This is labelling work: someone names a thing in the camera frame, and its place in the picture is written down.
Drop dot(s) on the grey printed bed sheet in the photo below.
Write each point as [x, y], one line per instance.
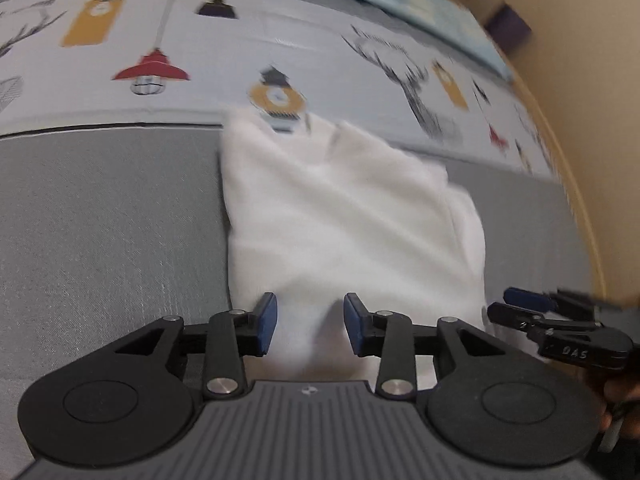
[113, 216]

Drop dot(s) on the purple box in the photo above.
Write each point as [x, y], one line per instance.
[508, 30]

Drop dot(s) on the white t-shirt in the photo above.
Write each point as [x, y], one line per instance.
[330, 209]

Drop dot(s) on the person's right hand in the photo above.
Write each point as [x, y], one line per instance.
[617, 393]

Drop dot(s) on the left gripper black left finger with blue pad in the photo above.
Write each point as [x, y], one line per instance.
[139, 394]

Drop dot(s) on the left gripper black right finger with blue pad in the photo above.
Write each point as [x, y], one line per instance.
[488, 400]

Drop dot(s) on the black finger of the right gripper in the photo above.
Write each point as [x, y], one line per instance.
[563, 302]
[536, 326]

